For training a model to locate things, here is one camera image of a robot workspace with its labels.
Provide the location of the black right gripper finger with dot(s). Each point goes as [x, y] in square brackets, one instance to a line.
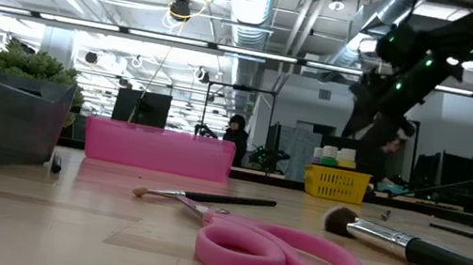
[352, 115]
[369, 122]

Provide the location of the yellow paint bottle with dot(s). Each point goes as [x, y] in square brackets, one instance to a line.
[347, 163]

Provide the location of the green paint bottle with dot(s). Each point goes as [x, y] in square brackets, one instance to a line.
[329, 161]

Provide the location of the purple paint bottle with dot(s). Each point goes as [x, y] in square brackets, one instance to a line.
[318, 154]

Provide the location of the black paintbrush tan tip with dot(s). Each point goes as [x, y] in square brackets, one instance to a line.
[230, 199]

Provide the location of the thin black paintbrush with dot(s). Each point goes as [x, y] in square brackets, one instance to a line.
[56, 165]

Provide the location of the background black robot arm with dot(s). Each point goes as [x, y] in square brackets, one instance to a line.
[268, 159]

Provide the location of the black ceiling spotlight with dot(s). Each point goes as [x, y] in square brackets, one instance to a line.
[181, 9]

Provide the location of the person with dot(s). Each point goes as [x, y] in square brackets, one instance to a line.
[235, 139]
[378, 169]

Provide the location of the grey fabric panel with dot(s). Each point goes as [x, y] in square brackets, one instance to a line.
[299, 154]

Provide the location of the yellow plastic basket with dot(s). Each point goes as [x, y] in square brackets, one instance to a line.
[335, 184]

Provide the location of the green artificial plant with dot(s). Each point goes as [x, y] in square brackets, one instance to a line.
[24, 63]

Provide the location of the pink plastic tray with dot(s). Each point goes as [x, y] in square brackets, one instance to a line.
[157, 151]

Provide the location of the silver ventilation duct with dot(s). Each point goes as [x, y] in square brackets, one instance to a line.
[251, 11]

